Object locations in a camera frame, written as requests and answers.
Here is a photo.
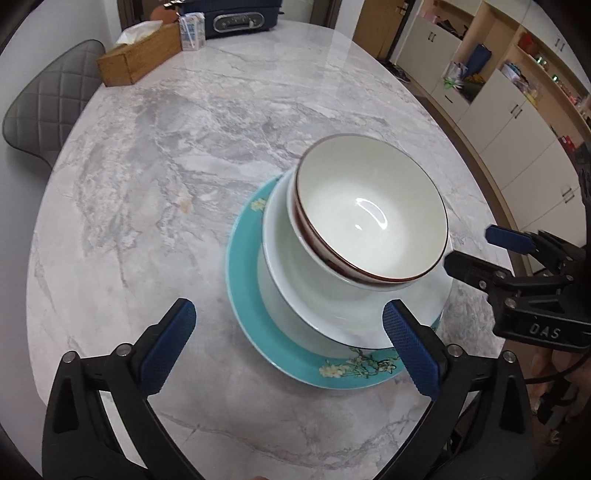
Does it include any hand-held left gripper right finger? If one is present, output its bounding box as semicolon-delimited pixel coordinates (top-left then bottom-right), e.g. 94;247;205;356
369;299;539;480

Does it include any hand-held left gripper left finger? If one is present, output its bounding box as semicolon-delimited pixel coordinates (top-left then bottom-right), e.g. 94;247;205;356
41;298;206;480

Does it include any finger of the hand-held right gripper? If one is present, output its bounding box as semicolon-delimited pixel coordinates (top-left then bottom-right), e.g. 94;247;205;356
486;225;546;259
443;250;514;296

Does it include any teal floral plate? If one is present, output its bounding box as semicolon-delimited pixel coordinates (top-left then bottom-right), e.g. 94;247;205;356
225;175;456;391

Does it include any floral dark-rimmed bowl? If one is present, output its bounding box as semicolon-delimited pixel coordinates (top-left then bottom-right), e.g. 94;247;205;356
295;133;450;284

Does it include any large white bowl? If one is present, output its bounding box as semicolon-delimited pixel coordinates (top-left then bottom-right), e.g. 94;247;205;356
256;168;454;350

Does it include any medium white bowl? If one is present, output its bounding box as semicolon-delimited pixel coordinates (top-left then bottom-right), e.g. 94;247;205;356
285;166;445;294

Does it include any person's right hand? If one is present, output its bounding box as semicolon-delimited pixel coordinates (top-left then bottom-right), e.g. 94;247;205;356
529;344;591;430

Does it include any blue bag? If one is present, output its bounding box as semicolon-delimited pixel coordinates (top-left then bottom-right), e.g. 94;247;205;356
462;43;493;80

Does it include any wooden door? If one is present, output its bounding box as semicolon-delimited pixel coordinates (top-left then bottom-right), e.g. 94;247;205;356
353;0;426;62

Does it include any grey quilted chair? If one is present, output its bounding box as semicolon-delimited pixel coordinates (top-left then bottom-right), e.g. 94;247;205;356
2;39;106;175

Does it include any wooden tissue box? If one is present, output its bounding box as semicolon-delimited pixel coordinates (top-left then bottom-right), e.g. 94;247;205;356
96;21;182;88

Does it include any white tissue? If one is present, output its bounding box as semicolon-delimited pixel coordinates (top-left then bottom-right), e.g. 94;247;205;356
115;24;163;46

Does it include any white blue milk carton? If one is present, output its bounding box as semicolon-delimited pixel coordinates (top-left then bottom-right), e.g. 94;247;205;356
178;12;208;52

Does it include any dark blue electric cooker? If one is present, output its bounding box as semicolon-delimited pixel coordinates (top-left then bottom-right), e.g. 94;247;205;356
178;0;283;40

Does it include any white wooden wall cabinet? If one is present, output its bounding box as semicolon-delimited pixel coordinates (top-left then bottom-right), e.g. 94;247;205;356
396;0;591;261

